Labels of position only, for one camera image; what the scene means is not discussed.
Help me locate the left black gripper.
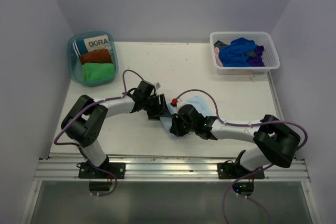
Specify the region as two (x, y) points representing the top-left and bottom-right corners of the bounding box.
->
(142, 93), (171, 120)

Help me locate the light blue towel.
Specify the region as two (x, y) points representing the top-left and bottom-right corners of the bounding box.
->
(160, 96), (214, 139)

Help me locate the green microfiber towel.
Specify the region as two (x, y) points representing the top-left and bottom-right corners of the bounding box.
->
(82, 63), (115, 82)

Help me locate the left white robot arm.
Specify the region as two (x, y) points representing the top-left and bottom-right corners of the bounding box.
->
(61, 80), (172, 178)

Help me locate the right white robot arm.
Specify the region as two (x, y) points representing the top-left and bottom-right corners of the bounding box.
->
(170, 104), (301, 178)

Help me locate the pink towel in basket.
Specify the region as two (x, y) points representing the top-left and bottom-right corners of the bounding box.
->
(214, 47), (223, 67)

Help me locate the brown rolled towel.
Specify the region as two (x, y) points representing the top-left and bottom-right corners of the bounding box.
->
(79, 49), (113, 65)

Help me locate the blue plastic tub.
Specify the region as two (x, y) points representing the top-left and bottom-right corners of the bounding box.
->
(68, 31), (119, 87)

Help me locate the dark grey towel in basket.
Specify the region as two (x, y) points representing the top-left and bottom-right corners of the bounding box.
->
(214, 40), (228, 50)

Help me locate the dark blue towel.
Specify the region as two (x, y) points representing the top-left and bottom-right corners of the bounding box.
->
(219, 37), (257, 67)

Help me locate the white plastic basket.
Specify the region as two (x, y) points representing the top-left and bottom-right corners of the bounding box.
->
(209, 31), (280, 75)

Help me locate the Dora printed rolled towel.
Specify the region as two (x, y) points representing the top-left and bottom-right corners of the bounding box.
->
(72, 35), (110, 57)

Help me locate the purple towel in basket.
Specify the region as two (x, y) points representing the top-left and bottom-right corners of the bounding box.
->
(247, 46), (265, 67)

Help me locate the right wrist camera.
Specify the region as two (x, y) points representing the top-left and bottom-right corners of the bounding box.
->
(171, 98), (187, 111)

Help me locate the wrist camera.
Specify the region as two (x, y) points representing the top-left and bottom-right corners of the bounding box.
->
(154, 82), (161, 90)
(171, 98), (187, 111)

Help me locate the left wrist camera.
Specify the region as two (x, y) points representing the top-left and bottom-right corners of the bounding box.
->
(154, 82), (161, 90)

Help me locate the aluminium mounting rail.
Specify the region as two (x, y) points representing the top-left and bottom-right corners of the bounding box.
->
(34, 153), (310, 182)

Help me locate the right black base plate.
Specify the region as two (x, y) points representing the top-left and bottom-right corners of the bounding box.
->
(217, 160), (265, 179)

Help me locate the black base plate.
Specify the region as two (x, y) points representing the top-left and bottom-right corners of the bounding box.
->
(217, 160), (265, 179)
(76, 162), (126, 179)

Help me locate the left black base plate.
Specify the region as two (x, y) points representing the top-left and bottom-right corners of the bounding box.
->
(76, 162), (126, 179)

